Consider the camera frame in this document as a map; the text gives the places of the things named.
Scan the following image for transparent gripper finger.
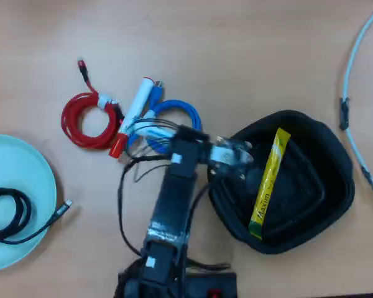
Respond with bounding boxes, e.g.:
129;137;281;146
216;136;254;162
211;164;247;179

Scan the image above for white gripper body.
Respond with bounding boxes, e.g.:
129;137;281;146
208;145;236;167

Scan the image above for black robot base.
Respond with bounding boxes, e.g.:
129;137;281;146
113;259;239;298

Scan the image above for yellow Maxim coffee stick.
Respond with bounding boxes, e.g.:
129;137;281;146
247;127;292;240

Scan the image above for black plastic tray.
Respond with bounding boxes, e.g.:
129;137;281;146
207;109;356;255

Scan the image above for white marker with red cap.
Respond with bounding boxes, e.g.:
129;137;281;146
108;76;155;160

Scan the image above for black tape wrap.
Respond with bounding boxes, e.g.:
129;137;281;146
339;97;351;130

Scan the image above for light green plate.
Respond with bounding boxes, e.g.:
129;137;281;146
0;133;57;273

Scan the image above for blue coiled cable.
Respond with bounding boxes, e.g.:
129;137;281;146
126;81;203;156

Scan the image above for thin black wire bundle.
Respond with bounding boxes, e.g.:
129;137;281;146
121;117;183;184

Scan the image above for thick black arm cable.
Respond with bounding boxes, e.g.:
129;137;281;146
117;156;175;257

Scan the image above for light grey cable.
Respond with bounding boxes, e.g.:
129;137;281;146
340;0;373;200

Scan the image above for red coiled cable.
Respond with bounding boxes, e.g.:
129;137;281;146
61;58;125;150

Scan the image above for black coiled USB cable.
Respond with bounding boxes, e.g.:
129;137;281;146
0;187;73;246

